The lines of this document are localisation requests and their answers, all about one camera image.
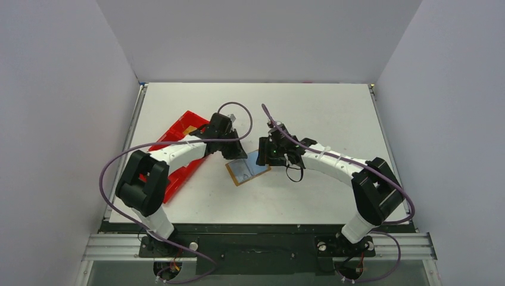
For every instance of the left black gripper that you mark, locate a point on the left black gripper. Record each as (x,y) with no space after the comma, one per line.
(237,152)

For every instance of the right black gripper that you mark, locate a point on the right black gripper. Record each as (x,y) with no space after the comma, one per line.
(271,154)

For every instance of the yellow leather card holder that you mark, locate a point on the yellow leather card holder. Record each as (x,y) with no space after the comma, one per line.
(245,169)

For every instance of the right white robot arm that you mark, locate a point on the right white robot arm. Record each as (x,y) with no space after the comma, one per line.
(375,187)

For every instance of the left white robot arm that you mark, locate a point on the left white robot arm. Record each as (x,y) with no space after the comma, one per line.
(142,185)

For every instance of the gold card in tray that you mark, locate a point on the gold card in tray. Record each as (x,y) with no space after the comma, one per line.
(191,129)

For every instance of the red plastic compartment tray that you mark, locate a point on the red plastic compartment tray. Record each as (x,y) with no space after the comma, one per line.
(182,164)

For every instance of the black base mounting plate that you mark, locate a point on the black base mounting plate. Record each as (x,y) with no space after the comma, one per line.
(232,253)

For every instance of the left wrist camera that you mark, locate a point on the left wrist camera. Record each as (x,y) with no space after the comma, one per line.
(232,117)

